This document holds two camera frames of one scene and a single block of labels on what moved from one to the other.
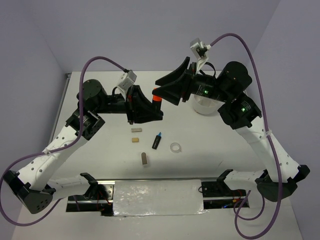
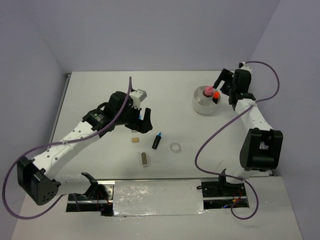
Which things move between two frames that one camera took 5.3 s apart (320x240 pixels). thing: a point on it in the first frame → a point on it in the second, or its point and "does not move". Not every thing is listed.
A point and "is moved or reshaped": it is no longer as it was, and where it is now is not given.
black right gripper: [172, 92] → [227, 76]
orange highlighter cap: [156, 98] is moved or reshaped
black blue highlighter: [157, 141] does not move
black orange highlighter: [157, 106] → [215, 100]
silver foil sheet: [142, 198] does not move
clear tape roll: [175, 147] does not move
